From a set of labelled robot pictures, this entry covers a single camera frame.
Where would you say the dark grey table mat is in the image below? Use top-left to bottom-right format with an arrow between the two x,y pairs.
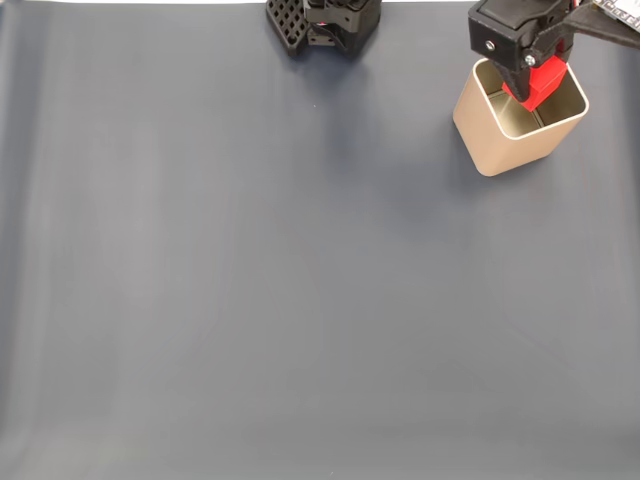
0,2 -> 640,480

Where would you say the gold square metal container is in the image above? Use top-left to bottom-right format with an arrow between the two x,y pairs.
452,57 -> 590,178

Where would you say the red cube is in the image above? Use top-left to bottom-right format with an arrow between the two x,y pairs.
501,54 -> 570,112

